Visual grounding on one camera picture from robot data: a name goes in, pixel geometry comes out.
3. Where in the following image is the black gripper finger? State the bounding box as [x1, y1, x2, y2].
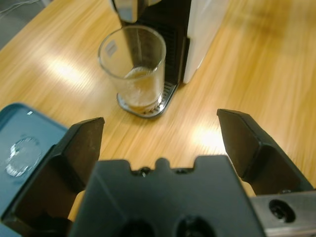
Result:
[0, 117, 105, 233]
[216, 109, 314, 198]

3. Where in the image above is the clear drinking glass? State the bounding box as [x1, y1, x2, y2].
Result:
[98, 25, 167, 113]

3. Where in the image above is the silver drip tray grate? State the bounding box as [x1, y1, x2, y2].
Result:
[117, 81, 178, 120]

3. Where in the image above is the white capsule coffee machine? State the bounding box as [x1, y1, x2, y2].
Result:
[110, 0, 229, 86]

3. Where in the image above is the teal plastic tray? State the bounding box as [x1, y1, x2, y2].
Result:
[0, 103, 70, 218]

